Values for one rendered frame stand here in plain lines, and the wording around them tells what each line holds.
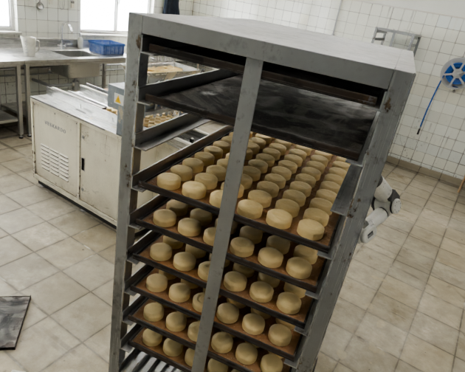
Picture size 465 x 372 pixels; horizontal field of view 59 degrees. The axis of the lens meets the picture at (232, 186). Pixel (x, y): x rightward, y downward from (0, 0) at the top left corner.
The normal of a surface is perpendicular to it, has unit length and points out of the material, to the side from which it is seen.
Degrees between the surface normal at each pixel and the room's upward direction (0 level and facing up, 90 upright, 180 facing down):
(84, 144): 90
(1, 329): 0
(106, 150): 89
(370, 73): 90
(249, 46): 90
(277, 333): 0
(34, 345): 0
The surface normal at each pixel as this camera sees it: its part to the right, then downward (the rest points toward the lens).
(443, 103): -0.54, 0.27
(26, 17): 0.82, 0.36
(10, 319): 0.17, -0.89
